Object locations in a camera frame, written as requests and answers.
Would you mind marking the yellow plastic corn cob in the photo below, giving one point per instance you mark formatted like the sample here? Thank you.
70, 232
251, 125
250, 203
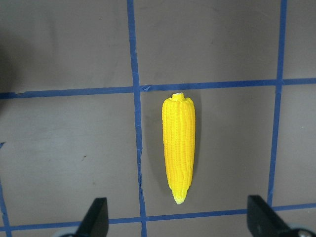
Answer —
179, 136

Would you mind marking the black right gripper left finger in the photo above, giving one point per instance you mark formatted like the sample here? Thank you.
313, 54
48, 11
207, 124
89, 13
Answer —
95, 223

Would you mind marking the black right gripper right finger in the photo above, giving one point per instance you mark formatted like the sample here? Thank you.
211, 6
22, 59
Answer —
263, 221

